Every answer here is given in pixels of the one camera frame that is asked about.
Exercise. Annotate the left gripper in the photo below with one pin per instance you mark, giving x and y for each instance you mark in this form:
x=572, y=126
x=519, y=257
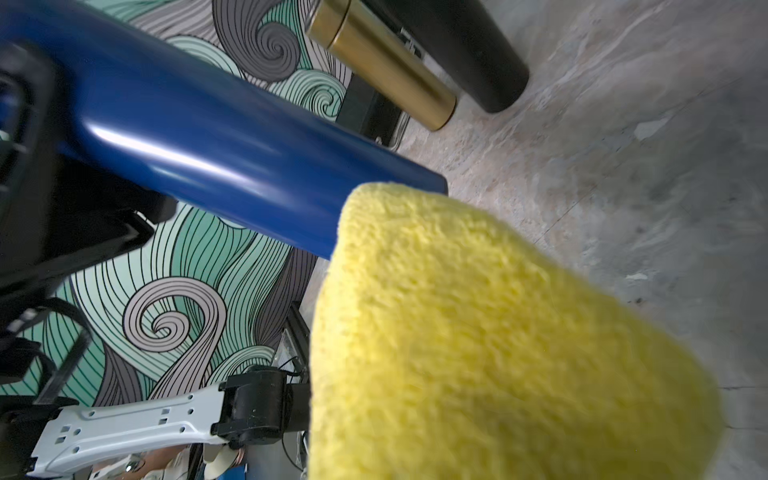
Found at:
x=59, y=215

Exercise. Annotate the blue thermos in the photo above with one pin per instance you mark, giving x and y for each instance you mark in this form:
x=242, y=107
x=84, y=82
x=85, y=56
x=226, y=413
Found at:
x=167, y=121

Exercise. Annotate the gold thermos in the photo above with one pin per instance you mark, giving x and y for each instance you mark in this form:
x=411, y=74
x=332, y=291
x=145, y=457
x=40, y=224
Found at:
x=352, y=33

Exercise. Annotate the yellow cleaning cloth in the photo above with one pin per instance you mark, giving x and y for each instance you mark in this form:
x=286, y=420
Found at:
x=446, y=346

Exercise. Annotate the black thermos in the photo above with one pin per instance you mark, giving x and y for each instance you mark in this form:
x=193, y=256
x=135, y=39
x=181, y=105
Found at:
x=463, y=39

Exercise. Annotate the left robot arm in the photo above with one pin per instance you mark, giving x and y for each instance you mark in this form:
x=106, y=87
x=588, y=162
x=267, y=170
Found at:
x=49, y=436

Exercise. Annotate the person in background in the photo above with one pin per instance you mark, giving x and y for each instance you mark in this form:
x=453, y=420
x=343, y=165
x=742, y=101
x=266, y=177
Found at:
x=194, y=461

